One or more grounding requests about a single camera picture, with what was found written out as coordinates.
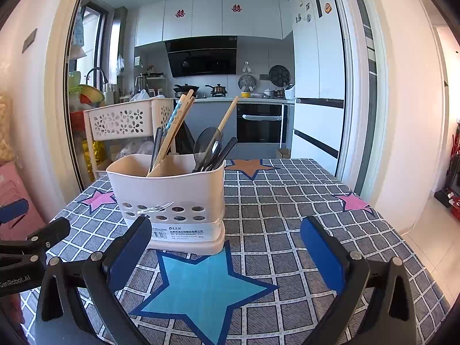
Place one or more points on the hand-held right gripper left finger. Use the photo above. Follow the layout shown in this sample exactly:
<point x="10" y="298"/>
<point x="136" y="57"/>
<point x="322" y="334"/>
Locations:
<point x="129" y="255"/>

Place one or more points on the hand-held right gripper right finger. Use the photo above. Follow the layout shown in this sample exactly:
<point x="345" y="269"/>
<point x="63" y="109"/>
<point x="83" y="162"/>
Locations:
<point x="321" y="255"/>

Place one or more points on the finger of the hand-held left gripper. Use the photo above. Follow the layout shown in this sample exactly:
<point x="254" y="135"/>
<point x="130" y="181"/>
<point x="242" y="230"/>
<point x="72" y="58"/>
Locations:
<point x="14" y="210"/>
<point x="43" y="237"/>

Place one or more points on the white plastic utensil holder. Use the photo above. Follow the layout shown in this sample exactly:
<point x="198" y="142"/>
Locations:
<point x="172" y="187"/>

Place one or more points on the bundle of wooden chopsticks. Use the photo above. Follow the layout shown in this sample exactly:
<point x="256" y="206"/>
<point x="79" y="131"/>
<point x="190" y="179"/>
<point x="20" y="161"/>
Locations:
<point x="172" y="138"/>

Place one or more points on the blue patterned chopstick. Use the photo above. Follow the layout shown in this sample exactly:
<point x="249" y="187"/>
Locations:
<point x="176" y="115"/>

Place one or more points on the wooden chopstick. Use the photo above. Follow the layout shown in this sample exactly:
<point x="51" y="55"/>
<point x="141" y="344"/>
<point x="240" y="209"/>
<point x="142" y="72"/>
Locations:
<point x="228" y="113"/>
<point x="185" y="102"/>

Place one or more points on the pink plastic stool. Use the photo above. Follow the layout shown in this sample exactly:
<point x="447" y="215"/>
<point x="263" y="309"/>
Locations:
<point x="18" y="187"/>

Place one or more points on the grey checked star tablecloth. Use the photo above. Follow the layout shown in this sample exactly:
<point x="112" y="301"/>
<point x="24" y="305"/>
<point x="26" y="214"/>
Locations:
<point x="287" y="222"/>

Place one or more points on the bag of puffed snacks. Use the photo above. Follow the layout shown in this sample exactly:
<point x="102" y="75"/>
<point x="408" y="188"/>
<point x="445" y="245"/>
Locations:
<point x="5" y="129"/>

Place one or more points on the gold foil package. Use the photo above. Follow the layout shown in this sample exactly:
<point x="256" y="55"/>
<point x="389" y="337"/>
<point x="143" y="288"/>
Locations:
<point x="92" y="154"/>

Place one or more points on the small cardboard box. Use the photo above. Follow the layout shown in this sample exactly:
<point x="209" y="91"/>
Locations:
<point x="284" y="153"/>

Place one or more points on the clear plastic bag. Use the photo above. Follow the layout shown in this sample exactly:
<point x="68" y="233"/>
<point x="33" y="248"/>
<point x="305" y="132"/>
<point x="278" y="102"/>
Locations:
<point x="138" y="147"/>

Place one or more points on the white flower-cutout storage trolley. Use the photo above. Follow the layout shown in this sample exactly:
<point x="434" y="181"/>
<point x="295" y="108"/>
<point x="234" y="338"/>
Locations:
<point x="118" y="118"/>

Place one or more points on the black built-in oven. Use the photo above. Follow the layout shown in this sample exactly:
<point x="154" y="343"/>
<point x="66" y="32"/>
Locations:
<point x="260" y="124"/>

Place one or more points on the red and black equipment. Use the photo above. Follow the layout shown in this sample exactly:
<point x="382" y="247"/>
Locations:
<point x="453" y="179"/>

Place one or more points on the steel kitchen faucet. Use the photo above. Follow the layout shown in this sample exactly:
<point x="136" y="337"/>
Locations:
<point x="95" y="72"/>

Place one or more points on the black wok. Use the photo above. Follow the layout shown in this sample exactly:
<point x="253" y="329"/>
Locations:
<point x="186" y="89"/>

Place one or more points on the black round pan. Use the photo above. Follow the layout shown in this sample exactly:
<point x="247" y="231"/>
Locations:
<point x="279" y="74"/>

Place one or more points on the steel cooking pot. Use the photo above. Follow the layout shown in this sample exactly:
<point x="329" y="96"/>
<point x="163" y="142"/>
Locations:
<point x="216" y="90"/>

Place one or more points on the white refrigerator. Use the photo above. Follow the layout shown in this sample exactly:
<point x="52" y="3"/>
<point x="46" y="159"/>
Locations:
<point x="316" y="61"/>

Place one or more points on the black range hood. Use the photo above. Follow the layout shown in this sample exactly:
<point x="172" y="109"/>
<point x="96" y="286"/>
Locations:
<point x="201" y="57"/>

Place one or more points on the red paper decal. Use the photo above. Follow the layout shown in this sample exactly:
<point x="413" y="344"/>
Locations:
<point x="236" y="8"/>
<point x="179" y="13"/>

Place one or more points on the white upper kitchen cabinets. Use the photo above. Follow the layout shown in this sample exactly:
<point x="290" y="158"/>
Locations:
<point x="208" y="18"/>

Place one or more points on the dark wall switch plate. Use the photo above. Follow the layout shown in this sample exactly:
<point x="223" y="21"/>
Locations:
<point x="30" y="40"/>

